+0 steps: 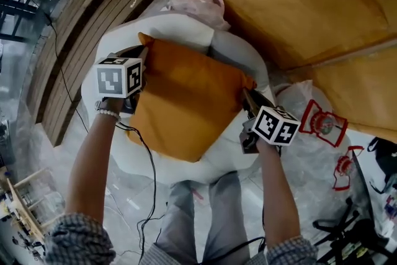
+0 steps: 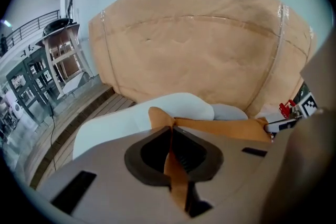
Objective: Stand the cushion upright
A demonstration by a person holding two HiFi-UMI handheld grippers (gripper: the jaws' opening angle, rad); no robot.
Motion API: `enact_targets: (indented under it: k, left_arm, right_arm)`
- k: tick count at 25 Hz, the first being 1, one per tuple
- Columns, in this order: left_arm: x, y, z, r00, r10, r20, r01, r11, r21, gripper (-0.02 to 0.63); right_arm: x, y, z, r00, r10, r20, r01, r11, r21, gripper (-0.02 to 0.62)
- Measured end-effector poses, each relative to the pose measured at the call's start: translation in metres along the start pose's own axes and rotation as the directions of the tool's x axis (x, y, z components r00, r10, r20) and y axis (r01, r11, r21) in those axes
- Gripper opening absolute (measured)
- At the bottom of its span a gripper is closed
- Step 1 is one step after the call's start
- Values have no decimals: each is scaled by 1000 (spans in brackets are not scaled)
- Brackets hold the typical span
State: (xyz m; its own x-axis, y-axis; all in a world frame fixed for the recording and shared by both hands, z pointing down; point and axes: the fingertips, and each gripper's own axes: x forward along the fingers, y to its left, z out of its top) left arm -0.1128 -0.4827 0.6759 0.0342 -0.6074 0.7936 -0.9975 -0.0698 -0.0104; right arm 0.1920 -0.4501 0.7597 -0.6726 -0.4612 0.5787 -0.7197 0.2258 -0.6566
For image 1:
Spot black floor power cable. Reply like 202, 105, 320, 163
41, 10, 91, 135

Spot black office chair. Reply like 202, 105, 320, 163
312, 195, 397, 265

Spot person's left hand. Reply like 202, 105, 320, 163
100, 97, 125, 116

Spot large brown cardboard sheet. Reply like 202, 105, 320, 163
106, 0, 397, 138

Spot white low bench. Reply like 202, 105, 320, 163
350, 133, 397, 240

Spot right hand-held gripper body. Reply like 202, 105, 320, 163
238, 105, 302, 155

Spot white bead bracelet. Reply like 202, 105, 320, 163
96, 108, 123, 123

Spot white beanbag chair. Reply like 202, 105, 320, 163
81, 10, 275, 186

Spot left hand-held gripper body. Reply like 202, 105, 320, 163
94, 56, 144, 116

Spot grey trousers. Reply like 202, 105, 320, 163
154, 171, 252, 265

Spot person's left forearm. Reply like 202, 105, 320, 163
65, 112, 123, 225

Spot grey plaid shirt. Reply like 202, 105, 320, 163
44, 212, 319, 265

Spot dark wooden slat platform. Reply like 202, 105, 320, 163
25, 0, 166, 148

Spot light wooden rack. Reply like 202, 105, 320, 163
0, 167, 60, 246

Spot orange pillow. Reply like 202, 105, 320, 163
127, 31, 259, 164

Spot person's right forearm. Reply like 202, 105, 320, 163
255, 139, 303, 248

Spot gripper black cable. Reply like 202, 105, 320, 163
198, 207, 269, 265
115, 121, 167, 265

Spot black backpack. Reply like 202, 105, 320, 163
367, 137, 397, 184

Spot clear water jug red handle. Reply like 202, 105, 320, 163
275, 80, 349, 150
291, 145, 365, 197

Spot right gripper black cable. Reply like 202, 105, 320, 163
198, 207, 269, 265

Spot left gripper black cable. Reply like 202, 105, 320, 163
115, 121, 167, 265

